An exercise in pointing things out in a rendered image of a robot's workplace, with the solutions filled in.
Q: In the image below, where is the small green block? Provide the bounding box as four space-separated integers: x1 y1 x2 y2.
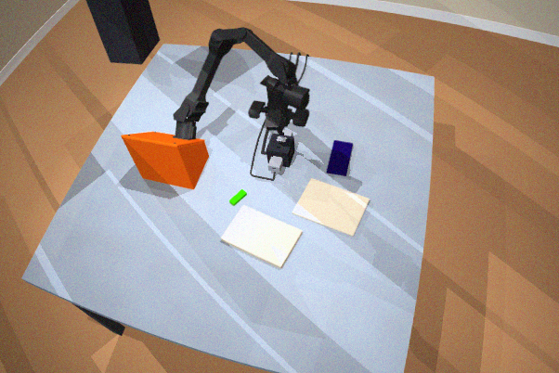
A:
229 190 247 206

